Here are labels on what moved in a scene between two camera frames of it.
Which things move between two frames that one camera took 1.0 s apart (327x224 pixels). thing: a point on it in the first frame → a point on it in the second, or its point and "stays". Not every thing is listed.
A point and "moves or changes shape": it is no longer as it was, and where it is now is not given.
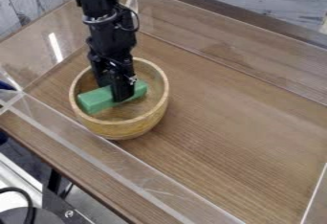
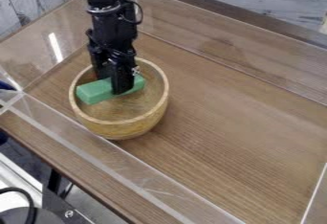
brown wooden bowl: (134, 117) stays
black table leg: (54, 182) stays
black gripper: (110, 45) stays
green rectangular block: (102, 97) moves or changes shape
